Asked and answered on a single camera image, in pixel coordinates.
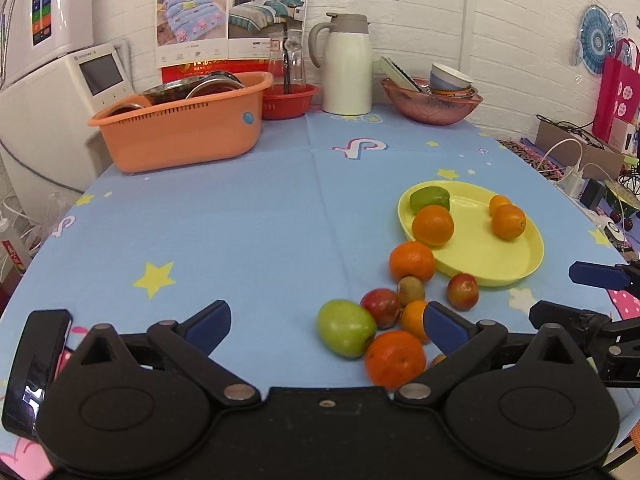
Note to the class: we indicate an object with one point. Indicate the glass carafe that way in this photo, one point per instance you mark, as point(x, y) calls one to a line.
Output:
point(286, 62)

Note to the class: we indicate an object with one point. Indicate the pink gift bag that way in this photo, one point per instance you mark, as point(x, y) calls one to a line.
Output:
point(619, 89)

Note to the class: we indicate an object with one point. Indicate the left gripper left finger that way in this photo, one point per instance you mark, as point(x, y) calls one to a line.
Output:
point(186, 348)

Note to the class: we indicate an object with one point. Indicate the small smooth orange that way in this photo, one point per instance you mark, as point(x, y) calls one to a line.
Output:
point(411, 319)

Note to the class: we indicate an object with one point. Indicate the light green apple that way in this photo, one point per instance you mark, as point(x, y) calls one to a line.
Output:
point(345, 328)

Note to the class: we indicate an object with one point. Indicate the red plastic basket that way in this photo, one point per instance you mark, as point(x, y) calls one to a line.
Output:
point(278, 105)

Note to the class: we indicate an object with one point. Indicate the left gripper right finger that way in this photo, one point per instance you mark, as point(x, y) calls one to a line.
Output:
point(468, 348)

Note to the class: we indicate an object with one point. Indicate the wrinkled mandarin orange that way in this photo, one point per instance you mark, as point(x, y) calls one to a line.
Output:
point(393, 359)

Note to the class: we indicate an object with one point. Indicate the yellow plastic plate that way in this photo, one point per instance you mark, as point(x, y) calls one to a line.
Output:
point(474, 249)

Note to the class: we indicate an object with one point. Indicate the blue patterned tablecloth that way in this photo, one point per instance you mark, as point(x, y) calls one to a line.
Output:
point(308, 215)

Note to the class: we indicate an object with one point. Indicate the white power strip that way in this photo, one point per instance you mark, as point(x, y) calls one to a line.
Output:
point(612, 209)

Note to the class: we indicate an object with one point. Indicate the orange plastic basket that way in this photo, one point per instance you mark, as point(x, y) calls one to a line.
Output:
point(143, 137)

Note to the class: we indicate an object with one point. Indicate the large orange right side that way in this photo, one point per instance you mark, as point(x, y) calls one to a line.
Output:
point(508, 222)

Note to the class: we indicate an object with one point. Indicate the metal bowls in basket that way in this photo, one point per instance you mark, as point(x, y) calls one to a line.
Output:
point(183, 89)

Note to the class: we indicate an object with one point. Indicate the small orange right rear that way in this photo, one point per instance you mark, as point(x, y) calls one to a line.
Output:
point(496, 202)

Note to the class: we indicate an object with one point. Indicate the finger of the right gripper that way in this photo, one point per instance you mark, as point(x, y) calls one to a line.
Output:
point(578, 321)
point(621, 276)

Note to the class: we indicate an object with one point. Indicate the bedding poster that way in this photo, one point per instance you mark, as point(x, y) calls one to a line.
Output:
point(195, 37)

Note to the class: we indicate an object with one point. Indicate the pink glass bowl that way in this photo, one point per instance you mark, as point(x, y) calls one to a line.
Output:
point(428, 108)

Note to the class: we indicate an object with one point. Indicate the cardboard box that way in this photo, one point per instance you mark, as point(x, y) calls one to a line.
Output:
point(577, 147)

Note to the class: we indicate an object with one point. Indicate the brown kiwi fruit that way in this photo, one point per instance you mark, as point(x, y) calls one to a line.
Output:
point(410, 289)

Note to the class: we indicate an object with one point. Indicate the blue paper fan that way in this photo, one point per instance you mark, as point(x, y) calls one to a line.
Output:
point(595, 39)

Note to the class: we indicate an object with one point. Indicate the white countertop appliance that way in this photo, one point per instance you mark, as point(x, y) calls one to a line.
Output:
point(47, 145)

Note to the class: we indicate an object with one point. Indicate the red apple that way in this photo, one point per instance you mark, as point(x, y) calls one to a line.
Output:
point(462, 292)
point(384, 305)

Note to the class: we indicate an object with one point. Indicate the white thermos jug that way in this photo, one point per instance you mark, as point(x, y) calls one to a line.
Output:
point(341, 50)

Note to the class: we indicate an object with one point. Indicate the white wall water purifier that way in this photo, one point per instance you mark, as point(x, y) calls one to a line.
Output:
point(36, 32)

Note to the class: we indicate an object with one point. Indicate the dark green guava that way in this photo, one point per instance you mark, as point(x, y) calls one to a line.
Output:
point(428, 196)

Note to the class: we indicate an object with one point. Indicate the stacked ceramic bowls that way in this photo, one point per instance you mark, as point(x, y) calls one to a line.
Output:
point(447, 81)

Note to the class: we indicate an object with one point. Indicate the orange beside guava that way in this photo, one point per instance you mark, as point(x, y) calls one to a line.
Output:
point(433, 225)

